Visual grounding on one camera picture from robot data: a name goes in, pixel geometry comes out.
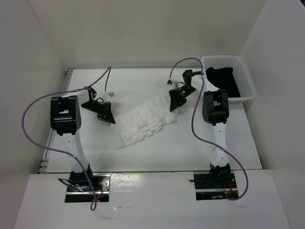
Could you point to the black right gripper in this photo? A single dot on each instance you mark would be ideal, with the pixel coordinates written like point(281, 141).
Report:
point(175, 99)

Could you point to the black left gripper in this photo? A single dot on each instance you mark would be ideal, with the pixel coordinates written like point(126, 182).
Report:
point(106, 114)

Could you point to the white pleated skirt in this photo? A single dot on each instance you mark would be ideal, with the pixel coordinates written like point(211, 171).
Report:
point(142, 121)

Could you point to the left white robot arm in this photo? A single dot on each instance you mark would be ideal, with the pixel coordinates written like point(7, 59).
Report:
point(80, 167)

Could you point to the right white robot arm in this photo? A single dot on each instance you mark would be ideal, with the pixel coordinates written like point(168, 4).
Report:
point(215, 112)

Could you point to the black folded skirt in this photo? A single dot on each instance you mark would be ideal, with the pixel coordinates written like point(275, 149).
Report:
point(223, 78)

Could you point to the white plastic basket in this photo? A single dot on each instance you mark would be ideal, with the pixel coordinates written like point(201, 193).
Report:
point(240, 71)

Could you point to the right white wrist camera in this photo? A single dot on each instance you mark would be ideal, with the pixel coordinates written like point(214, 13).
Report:
point(173, 83)

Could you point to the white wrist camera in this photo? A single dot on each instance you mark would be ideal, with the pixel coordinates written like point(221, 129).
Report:
point(173, 83)
point(106, 96)

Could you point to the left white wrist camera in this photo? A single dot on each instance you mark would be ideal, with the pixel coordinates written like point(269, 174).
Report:
point(106, 96)

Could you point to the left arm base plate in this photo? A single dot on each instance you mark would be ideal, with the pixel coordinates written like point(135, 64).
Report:
point(81, 192)

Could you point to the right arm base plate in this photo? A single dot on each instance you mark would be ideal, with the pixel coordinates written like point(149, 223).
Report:
point(206, 190)

